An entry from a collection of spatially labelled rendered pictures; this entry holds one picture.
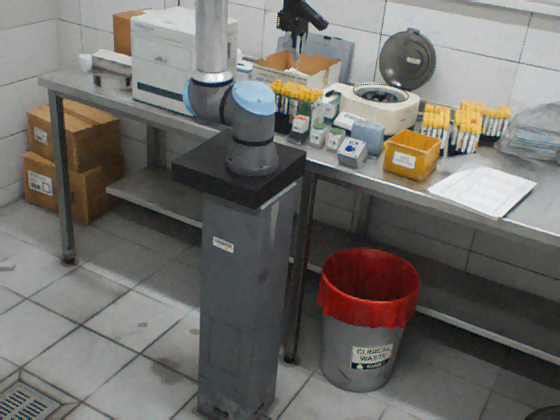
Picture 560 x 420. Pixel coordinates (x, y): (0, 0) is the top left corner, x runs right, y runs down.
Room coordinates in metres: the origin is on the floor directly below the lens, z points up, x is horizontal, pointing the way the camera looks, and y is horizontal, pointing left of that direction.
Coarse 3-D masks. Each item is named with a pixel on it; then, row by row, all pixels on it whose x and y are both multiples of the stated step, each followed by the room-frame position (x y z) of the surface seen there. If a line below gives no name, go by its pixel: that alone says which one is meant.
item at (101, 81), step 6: (96, 72) 2.54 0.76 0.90; (102, 72) 2.61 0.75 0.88; (96, 78) 2.46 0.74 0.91; (102, 78) 2.45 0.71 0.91; (108, 78) 2.44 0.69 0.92; (114, 78) 2.45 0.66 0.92; (120, 78) 2.46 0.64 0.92; (126, 78) 2.47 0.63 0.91; (96, 84) 2.46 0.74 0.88; (102, 84) 2.45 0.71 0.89; (108, 84) 2.44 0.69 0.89; (114, 84) 2.45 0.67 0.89; (120, 84) 2.46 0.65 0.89; (126, 84) 2.47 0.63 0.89
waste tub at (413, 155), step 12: (408, 132) 2.04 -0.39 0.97; (396, 144) 1.92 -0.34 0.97; (408, 144) 2.03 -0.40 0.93; (420, 144) 2.01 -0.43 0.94; (432, 144) 1.99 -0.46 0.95; (384, 156) 1.94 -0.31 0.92; (396, 156) 1.91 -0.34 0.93; (408, 156) 1.90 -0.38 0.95; (420, 156) 1.88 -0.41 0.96; (432, 156) 1.92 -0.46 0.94; (384, 168) 1.93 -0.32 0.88; (396, 168) 1.91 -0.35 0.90; (408, 168) 1.89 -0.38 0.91; (420, 168) 1.87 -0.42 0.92; (432, 168) 1.95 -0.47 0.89; (420, 180) 1.87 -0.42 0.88
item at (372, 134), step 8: (360, 120) 2.09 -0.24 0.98; (352, 128) 2.06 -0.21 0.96; (360, 128) 2.05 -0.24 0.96; (368, 128) 2.04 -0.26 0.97; (376, 128) 2.03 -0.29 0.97; (384, 128) 2.05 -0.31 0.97; (352, 136) 2.06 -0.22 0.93; (360, 136) 2.05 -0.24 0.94; (368, 136) 2.04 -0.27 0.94; (376, 136) 2.03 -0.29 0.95; (368, 144) 2.04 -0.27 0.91; (376, 144) 2.03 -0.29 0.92; (368, 152) 2.04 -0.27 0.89; (376, 152) 2.03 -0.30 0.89
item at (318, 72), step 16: (256, 64) 2.46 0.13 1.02; (272, 64) 2.60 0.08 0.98; (288, 64) 2.70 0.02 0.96; (304, 64) 2.67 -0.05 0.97; (320, 64) 2.64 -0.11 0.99; (336, 64) 2.56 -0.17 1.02; (256, 80) 2.45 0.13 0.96; (272, 80) 2.42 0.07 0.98; (288, 80) 2.39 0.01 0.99; (304, 80) 2.36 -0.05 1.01; (320, 80) 2.45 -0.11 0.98; (336, 80) 2.58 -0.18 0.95
